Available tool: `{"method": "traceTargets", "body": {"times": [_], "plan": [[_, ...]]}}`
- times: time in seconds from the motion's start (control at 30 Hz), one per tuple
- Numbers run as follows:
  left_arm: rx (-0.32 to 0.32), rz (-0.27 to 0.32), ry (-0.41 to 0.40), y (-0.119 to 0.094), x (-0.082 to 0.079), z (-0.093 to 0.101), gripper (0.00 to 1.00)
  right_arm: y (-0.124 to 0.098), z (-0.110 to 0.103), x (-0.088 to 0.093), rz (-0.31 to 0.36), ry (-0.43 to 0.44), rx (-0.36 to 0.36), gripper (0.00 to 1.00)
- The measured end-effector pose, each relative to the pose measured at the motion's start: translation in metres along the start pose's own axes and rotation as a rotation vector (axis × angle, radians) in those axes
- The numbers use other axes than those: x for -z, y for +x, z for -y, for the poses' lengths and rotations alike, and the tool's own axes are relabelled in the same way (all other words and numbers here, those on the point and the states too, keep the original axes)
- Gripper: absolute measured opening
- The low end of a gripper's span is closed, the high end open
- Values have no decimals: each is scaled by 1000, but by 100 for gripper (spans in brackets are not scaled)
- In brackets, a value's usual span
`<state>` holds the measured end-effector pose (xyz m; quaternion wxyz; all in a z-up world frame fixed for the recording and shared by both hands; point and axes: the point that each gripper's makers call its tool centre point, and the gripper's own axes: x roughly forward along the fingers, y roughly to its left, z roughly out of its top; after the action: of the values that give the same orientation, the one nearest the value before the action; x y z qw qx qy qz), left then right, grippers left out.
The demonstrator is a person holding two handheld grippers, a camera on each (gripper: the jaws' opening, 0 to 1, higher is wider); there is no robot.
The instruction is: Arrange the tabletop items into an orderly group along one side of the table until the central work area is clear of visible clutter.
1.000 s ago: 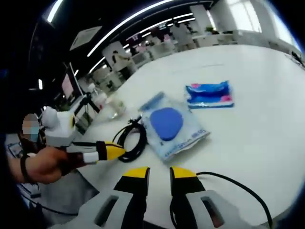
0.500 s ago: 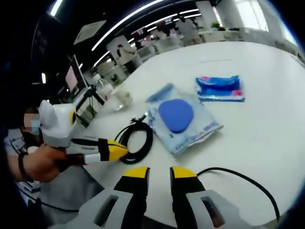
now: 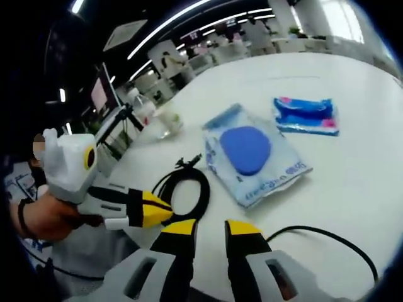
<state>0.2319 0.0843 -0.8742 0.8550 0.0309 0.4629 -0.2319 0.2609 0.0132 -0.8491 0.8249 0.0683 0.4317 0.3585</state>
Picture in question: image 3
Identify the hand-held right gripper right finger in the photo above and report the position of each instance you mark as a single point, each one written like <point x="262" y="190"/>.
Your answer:
<point x="245" y="251"/>

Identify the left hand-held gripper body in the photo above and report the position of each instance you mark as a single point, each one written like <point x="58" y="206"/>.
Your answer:
<point x="69" y="166"/>

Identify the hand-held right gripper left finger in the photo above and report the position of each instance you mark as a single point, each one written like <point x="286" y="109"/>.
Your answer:
<point x="176" y="251"/>

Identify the clear plastic water bottle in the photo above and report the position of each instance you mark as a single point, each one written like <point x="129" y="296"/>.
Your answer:
<point x="141" y="107"/>

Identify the clear bag with blue pad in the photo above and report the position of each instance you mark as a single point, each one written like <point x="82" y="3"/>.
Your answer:
<point x="245" y="151"/>

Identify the blue plastic packet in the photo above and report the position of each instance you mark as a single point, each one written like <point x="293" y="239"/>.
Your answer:
<point x="305" y="116"/>

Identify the person's left hand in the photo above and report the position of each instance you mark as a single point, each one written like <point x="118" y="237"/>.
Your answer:
<point x="50" y="217"/>

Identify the person's grey trousers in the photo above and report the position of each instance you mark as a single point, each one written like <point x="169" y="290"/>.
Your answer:
<point x="94" y="251"/>

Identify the black wristband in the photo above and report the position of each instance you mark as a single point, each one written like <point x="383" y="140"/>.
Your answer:
<point x="22" y="217"/>

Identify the black tripod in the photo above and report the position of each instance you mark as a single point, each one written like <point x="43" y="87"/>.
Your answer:
<point x="130" y="118"/>

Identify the dark monitor screen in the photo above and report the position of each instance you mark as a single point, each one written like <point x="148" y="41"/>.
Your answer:
<point x="102" y="91"/>

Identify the ceiling air vent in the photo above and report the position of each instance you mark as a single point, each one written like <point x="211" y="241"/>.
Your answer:
<point x="126" y="34"/>

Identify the long ceiling light strip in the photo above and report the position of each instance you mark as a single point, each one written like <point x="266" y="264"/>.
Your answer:
<point x="167" y="23"/>

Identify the green potted plant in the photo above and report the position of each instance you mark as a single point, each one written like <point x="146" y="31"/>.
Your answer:
<point x="294" y="30"/>

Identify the wall poster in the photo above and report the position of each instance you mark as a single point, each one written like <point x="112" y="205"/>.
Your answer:
<point x="167" y="61"/>

